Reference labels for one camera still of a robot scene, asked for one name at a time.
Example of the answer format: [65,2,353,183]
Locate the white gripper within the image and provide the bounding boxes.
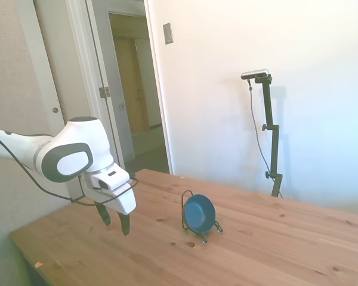
[80,175,137,237]

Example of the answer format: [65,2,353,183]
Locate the wooden hallway door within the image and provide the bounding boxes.
[115,38,152,135]

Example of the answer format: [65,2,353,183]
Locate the white door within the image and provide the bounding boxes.
[16,0,93,141]

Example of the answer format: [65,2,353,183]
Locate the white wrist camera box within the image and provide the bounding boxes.
[90,167,131,196]

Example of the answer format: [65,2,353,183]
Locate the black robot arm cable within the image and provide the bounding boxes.
[0,130,139,207]

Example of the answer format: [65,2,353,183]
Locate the black wire dish rack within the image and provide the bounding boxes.
[180,189,224,244]

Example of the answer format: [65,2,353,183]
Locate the white door frame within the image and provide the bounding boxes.
[65,0,175,175]

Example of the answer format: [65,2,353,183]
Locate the black camera stand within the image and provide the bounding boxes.
[253,74,284,198]

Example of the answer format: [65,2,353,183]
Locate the silver camera on stand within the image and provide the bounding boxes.
[240,68,271,81]

